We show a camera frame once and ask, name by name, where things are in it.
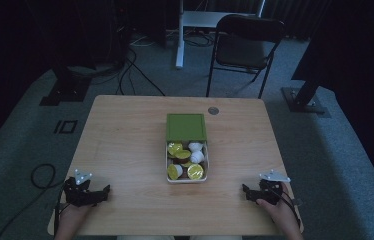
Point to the black folding chair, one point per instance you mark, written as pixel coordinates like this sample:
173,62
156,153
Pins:
241,50

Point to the black stand with bolted base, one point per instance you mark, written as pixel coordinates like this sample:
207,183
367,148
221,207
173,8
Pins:
303,100

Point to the green box sleeve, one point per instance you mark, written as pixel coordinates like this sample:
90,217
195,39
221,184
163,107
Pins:
186,126

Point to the person's left hand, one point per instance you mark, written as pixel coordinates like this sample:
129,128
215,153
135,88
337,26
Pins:
75,215

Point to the white desk frame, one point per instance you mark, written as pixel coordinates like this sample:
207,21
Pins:
195,18

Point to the grey round table grommet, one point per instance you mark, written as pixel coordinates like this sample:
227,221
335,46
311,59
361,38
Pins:
213,110

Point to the white drawer tray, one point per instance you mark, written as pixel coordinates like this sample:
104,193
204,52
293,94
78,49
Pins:
205,168

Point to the black stand with flat base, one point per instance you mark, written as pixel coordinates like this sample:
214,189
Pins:
65,90

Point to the pile of yellow-lidded capsules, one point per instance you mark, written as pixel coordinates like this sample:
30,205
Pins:
195,171

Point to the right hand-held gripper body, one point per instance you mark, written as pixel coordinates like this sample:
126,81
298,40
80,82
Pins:
270,191

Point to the person's right hand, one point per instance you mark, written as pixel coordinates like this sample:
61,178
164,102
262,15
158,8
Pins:
280,210

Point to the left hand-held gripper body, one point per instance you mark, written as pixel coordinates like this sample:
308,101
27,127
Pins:
76,193

